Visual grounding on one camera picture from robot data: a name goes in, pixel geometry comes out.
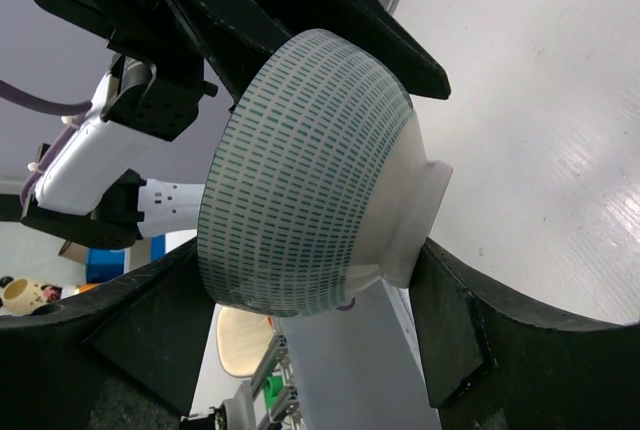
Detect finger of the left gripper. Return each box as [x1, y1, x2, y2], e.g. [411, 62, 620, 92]
[305, 0, 451, 99]

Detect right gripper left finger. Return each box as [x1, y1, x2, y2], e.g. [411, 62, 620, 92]
[1, 241, 201, 429]

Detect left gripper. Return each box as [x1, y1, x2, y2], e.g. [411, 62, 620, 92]
[34, 0, 291, 142]

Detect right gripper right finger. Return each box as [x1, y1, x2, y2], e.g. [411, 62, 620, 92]
[409, 240, 639, 429]

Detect celadon green bowl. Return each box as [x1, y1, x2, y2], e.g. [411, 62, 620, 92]
[197, 29, 453, 317]

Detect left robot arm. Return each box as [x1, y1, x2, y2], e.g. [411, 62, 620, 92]
[20, 0, 451, 249]

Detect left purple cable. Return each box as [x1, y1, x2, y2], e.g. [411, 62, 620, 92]
[0, 78, 91, 201]

